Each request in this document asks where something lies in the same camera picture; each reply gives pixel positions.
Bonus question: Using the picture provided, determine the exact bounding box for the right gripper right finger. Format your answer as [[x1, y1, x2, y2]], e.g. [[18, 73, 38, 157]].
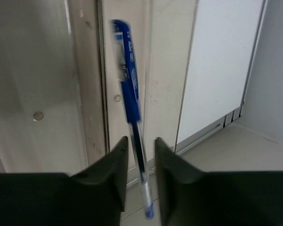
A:
[[154, 137, 283, 226]]

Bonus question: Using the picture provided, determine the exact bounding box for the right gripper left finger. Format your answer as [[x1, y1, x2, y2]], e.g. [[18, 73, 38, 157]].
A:
[[0, 137, 128, 226]]

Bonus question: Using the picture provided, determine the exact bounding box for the blue gel pen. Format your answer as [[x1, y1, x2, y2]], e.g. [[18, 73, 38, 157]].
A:
[[110, 19, 155, 219]]

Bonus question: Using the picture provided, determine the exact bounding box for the clear acrylic tiered organizer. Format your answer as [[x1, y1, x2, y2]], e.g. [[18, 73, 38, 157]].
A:
[[0, 0, 198, 174]]

